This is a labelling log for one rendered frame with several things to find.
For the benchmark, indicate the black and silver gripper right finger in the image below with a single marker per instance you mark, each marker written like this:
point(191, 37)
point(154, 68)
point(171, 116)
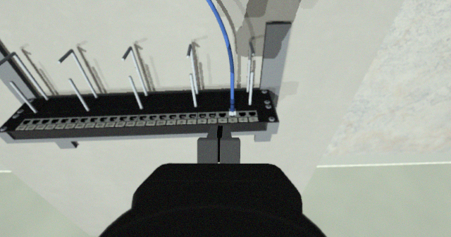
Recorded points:
point(229, 147)

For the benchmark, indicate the blue patch cord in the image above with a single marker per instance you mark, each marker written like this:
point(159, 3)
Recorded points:
point(220, 22)

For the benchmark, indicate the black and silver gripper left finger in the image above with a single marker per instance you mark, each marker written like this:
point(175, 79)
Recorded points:
point(208, 149)

